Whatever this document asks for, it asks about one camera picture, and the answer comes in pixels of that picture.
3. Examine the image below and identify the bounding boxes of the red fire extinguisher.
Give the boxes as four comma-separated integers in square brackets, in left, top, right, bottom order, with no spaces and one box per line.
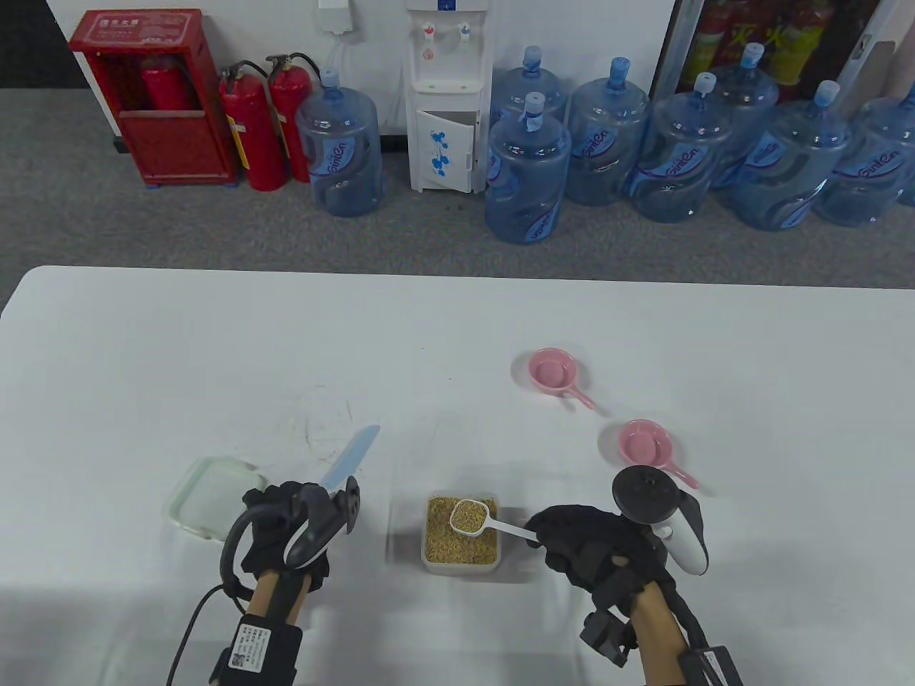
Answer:
[266,54,319,184]
[218,61,288,192]
[139,57,190,110]

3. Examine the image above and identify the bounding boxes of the blue water jug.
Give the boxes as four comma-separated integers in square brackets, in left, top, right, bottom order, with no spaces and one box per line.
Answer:
[296,69,385,217]

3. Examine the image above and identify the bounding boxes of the row of blue water bottles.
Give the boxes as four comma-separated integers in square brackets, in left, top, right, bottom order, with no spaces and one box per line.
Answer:
[484,43,915,246]

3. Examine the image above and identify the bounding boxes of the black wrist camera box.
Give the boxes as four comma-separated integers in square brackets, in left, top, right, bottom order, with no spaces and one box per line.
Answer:
[209,613,305,686]
[679,647,744,686]

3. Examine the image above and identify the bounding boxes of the person's right hand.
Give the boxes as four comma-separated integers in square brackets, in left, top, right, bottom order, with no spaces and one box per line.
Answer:
[525,504,676,667]

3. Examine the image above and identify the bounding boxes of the light blue knife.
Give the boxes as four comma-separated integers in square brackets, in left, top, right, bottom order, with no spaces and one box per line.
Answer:
[320,425,382,494]

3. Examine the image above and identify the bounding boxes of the red fire extinguisher cabinet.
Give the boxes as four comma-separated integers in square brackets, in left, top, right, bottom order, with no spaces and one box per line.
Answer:
[69,9,240,189]

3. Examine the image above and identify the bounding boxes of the person's right forearm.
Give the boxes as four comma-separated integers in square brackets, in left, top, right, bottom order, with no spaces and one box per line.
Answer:
[633,582,691,686]

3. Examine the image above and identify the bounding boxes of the person's left hand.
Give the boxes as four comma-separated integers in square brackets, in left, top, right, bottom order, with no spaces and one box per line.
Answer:
[239,481,337,594]

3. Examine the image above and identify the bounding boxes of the white wall box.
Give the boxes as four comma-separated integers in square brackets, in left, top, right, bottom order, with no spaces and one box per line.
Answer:
[317,0,354,34]

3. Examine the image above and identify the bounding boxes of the clear plastic food container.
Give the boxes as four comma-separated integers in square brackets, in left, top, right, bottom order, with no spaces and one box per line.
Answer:
[422,493,501,575]

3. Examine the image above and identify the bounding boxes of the black cable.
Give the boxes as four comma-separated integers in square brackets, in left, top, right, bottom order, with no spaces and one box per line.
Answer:
[661,572,708,651]
[166,582,247,686]

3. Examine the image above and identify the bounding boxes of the small pink handled dish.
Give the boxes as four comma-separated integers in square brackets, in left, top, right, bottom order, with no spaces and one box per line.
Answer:
[618,419,699,491]
[528,348,596,410]

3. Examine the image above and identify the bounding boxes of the white sesame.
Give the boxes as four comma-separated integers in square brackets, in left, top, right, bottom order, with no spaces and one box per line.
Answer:
[427,498,498,563]

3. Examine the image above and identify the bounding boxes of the clear green-rimmed container lid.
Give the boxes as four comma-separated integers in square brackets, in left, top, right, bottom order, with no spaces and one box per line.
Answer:
[162,457,269,540]

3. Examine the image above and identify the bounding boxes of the person's left forearm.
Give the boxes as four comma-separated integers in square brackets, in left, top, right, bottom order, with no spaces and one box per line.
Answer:
[247,568,312,622]

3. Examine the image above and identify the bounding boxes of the white water dispenser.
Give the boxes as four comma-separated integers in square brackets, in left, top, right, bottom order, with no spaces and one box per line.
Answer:
[404,0,494,195]

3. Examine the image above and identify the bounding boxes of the white plastic coffee spoon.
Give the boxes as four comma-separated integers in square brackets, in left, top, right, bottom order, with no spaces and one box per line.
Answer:
[448,499,542,542]

